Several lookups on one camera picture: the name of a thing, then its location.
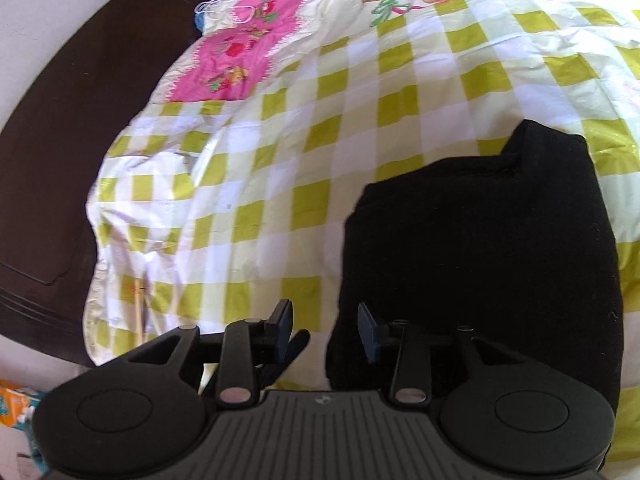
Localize printed checkered bedsheet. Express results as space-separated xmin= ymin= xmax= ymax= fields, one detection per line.
xmin=82 ymin=0 xmax=640 ymax=466

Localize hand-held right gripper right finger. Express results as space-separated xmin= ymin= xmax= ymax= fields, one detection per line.
xmin=356 ymin=302 xmax=532 ymax=405

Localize orange and blue package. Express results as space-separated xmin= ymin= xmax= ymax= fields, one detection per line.
xmin=0 ymin=379 xmax=48 ymax=433

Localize dark wooden headboard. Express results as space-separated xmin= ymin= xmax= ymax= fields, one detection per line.
xmin=0 ymin=0 xmax=227 ymax=368

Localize white cord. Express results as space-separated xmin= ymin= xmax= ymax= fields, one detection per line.
xmin=194 ymin=0 xmax=257 ymax=26

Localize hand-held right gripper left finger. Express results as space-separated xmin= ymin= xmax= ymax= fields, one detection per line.
xmin=126 ymin=299 xmax=295 ymax=409

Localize black pants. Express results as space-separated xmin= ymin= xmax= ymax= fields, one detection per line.
xmin=325 ymin=118 xmax=627 ymax=413

